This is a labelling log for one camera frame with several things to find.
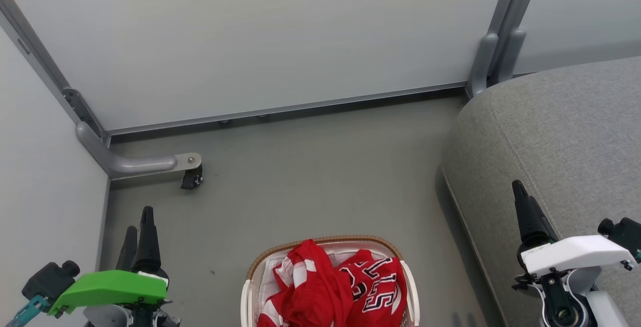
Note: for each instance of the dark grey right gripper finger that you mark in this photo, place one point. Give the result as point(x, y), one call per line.
point(531, 222)

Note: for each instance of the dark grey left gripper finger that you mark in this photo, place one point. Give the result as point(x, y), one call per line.
point(147, 247)
point(127, 252)

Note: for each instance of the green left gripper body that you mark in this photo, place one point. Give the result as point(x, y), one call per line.
point(112, 287)

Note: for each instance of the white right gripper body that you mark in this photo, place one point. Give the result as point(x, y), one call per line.
point(576, 252)

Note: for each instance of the red jersey with black letters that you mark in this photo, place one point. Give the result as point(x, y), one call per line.
point(388, 312)

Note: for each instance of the red shorts with white stripes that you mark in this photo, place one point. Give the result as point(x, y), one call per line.
point(315, 292)

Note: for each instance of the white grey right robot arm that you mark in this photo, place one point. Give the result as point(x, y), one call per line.
point(608, 312)

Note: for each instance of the grey fabric sofa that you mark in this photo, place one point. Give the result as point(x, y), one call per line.
point(551, 141)

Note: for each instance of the black caster wheel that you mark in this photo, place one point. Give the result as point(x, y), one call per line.
point(191, 181)

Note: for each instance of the grey metal partition foot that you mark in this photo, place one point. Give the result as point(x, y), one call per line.
point(135, 164)

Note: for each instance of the white woven-rim laundry basket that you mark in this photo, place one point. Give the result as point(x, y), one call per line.
point(246, 302)

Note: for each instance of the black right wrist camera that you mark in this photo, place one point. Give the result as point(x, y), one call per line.
point(626, 234)

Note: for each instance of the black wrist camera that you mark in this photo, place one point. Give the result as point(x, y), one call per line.
point(47, 279)
point(626, 234)

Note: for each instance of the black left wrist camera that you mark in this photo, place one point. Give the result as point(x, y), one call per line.
point(47, 279)

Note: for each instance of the grey partition joint post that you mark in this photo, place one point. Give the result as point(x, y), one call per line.
point(503, 31)

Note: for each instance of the grey partition corner post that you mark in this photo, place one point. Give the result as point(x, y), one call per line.
point(50, 74)

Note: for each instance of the grey partition bottom rail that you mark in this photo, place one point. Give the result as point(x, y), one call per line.
point(300, 108)

